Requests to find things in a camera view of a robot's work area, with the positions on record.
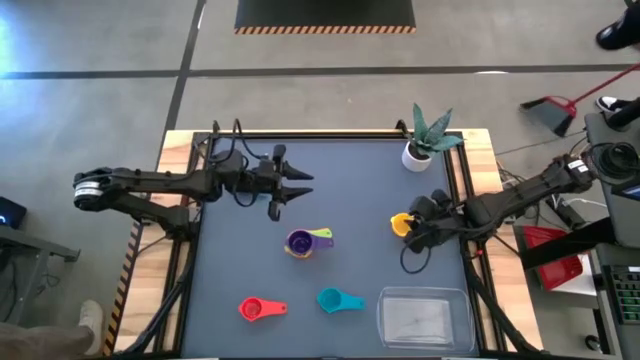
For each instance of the black keyboard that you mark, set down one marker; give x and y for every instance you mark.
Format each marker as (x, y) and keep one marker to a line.
(625, 295)

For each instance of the black hazard-striped floor mat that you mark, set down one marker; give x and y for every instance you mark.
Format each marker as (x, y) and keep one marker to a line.
(325, 12)

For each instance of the red broom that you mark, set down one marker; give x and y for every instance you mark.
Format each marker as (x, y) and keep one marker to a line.
(550, 112)

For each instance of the person's black-white shoe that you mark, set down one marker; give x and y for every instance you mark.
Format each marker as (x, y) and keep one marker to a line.
(607, 104)

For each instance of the red dustpan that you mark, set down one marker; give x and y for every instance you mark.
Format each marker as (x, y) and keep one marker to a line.
(560, 272)

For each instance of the person's leg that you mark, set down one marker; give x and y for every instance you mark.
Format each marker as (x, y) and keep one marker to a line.
(40, 342)

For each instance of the red plastic measuring cup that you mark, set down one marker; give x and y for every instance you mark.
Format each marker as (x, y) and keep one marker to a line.
(270, 308)

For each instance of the black electronic device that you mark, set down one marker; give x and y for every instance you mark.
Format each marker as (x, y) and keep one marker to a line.
(11, 212)

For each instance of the grey equipment cart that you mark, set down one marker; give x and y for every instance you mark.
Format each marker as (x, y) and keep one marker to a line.
(622, 220)

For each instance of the green plastic measuring cup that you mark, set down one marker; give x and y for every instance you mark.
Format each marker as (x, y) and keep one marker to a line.
(322, 232)

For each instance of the clear plastic basket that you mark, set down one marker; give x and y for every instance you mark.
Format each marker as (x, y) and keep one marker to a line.
(425, 320)

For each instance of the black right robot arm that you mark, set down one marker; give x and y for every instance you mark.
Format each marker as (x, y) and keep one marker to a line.
(525, 192)

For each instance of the black power strip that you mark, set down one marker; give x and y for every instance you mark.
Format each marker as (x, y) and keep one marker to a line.
(567, 212)

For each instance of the person's black shoe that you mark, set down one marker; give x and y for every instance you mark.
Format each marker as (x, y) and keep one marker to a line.
(617, 32)

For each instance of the black aluminium table frame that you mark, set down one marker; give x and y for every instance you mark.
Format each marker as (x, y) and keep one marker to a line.
(325, 134)

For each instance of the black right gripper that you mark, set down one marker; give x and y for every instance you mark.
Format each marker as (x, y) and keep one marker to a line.
(442, 220)

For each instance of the purple plastic measuring cup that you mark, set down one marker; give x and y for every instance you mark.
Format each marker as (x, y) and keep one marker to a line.
(300, 242)

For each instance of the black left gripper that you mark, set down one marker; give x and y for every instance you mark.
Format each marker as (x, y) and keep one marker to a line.
(260, 177)

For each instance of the teal plastic measuring cup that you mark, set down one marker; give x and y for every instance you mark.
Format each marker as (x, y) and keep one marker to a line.
(330, 300)

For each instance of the person's white shoe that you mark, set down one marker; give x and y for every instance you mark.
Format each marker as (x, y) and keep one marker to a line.
(91, 320)

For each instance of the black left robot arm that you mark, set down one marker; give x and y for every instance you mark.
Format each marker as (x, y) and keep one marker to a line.
(150, 180)

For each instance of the grey side table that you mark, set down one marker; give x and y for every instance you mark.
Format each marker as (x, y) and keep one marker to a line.
(30, 245)

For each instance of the snake plant in white pot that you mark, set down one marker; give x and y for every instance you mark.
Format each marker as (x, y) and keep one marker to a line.
(415, 159)

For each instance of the yellow plastic measuring cup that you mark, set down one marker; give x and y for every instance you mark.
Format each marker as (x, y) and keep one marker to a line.
(399, 226)

